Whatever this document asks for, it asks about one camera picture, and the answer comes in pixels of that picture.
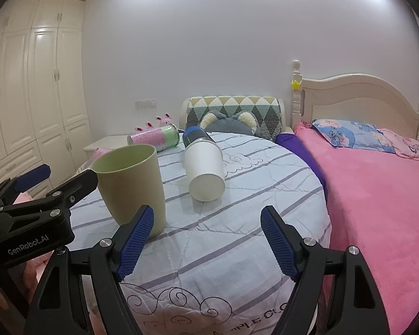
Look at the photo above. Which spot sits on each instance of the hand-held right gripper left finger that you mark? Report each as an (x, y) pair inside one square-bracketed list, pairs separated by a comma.
[(136, 240)]

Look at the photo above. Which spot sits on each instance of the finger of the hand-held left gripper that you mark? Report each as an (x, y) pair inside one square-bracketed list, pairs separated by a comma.
[(33, 176), (78, 185)]

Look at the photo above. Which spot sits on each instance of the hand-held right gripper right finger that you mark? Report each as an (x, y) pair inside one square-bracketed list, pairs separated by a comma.
[(279, 244)]

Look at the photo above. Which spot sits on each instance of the white cup with blue lid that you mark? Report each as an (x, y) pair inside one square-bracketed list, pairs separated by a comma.
[(204, 164)]

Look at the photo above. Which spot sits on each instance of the pink and green cup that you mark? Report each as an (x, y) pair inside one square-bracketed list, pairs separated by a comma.
[(150, 136)]

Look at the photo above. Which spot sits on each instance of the cream nightstand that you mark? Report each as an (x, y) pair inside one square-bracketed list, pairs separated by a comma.
[(104, 143)]

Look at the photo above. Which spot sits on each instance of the cream wardrobe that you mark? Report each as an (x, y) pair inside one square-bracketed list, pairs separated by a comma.
[(31, 94)]

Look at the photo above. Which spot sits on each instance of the purple bedsheet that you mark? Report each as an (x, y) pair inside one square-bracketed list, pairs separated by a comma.
[(296, 146)]

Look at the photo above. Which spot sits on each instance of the pink bunny plush toy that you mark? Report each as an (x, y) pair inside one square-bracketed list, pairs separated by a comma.
[(159, 121)]

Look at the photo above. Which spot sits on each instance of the pink blanket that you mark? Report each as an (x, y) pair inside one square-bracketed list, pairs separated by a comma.
[(380, 216)]

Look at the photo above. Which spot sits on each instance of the blue floral pillow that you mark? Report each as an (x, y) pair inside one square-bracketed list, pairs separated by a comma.
[(352, 135)]

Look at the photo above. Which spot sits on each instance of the grey plush toy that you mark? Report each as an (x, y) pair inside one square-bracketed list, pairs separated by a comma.
[(227, 123)]

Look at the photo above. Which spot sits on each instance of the diamond pattern quilted cushion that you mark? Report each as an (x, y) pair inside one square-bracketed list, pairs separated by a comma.
[(265, 111)]

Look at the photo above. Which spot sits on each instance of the yellow star sticker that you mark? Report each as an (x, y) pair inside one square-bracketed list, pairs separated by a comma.
[(295, 84)]

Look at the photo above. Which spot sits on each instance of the pink cartoon pillow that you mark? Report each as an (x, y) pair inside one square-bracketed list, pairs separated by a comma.
[(412, 146)]

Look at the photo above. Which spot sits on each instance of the cream bed headboard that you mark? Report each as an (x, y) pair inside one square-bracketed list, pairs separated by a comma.
[(356, 97)]

